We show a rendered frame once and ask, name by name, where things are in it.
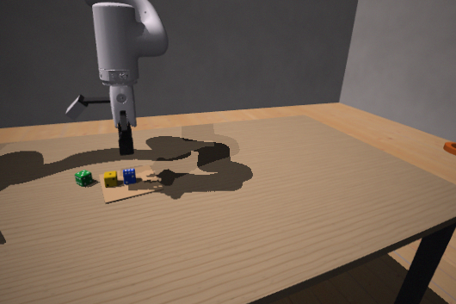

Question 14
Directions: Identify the yellow die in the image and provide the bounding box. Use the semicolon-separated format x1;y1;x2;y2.
104;171;118;188

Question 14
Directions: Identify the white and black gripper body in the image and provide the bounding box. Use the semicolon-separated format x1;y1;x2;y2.
102;80;137;128

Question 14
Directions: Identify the peach square mat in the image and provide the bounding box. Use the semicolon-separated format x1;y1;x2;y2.
99;165;163;204

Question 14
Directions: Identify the blue die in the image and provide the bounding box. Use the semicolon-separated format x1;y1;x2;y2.
123;169;136;184

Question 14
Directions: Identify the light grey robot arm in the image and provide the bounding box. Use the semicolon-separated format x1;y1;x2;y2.
65;0;169;120

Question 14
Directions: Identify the green die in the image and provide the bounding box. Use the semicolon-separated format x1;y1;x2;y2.
75;170;93;187

